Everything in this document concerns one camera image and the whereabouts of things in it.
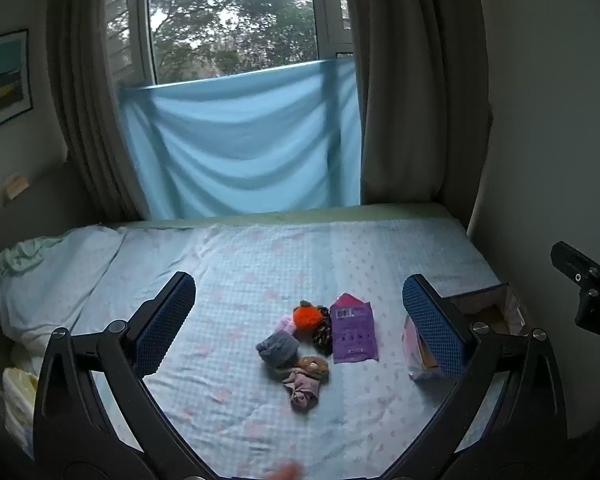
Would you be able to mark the framed wall poster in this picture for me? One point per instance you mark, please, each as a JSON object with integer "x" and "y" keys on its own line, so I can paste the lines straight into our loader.
{"x": 2, "y": 80}

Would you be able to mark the small pink knitted ball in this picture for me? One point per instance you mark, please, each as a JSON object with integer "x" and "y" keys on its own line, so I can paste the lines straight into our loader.
{"x": 286, "y": 325}

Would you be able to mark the pale blue pillow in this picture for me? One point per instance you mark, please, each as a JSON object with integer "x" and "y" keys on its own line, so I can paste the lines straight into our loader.
{"x": 55, "y": 280}

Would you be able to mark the cardboard box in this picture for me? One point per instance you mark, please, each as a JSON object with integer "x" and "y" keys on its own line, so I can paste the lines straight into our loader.
{"x": 490, "y": 315}

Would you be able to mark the grey sock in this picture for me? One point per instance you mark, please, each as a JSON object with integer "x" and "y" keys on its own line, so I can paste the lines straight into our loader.
{"x": 277, "y": 350}

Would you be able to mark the orange pom-pom ball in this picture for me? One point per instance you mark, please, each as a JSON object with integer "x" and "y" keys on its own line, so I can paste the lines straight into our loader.
{"x": 307, "y": 317}

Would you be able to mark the purple packet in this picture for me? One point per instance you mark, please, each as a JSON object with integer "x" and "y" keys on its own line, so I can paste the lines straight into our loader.
{"x": 354, "y": 330}

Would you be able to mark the black and white scrunchie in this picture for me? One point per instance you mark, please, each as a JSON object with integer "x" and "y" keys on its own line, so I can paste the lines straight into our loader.
{"x": 324, "y": 332}

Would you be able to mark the yellow and white bedding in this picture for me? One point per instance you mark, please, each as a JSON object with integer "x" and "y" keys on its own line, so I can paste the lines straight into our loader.
{"x": 19, "y": 400}

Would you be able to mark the mauve cloth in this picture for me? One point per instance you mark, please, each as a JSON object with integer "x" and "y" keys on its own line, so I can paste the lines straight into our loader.
{"x": 302, "y": 390}

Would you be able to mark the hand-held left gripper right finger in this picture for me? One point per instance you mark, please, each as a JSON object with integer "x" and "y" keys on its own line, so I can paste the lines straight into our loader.
{"x": 432, "y": 330}

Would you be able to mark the window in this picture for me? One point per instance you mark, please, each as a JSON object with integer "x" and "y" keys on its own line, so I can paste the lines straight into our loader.
{"x": 230, "y": 20}

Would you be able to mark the light blue hanging cloth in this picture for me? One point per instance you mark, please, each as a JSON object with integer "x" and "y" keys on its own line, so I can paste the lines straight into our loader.
{"x": 240, "y": 150}

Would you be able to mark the small beige item on headboard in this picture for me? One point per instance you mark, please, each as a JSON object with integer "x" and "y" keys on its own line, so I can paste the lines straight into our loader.
{"x": 15, "y": 186}

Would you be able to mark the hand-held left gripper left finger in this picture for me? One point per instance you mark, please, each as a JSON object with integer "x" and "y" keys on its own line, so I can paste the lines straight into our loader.
{"x": 162, "y": 327}

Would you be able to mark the beige curtain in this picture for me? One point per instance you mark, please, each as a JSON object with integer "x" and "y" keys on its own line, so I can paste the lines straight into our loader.
{"x": 410, "y": 85}
{"x": 95, "y": 110}

